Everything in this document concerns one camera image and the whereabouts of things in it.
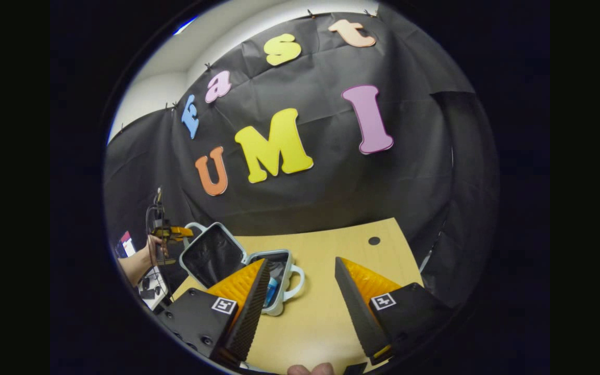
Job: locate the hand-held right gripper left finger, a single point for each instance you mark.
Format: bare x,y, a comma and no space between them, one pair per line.
250,312

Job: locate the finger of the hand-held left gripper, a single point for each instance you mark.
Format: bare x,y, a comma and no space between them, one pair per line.
181,232

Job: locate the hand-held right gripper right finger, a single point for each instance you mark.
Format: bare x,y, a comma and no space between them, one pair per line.
354,307

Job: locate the blue skin care bottle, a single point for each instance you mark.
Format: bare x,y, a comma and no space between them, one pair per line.
271,291

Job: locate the light blue small suitcase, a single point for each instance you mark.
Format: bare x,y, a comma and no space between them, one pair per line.
211,255

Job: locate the small lit screen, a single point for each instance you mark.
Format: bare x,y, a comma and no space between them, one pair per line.
126,245

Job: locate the white side desk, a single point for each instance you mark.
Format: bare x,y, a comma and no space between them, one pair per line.
153,289

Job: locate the black backdrop cloth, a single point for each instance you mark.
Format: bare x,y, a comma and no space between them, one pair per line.
331,187

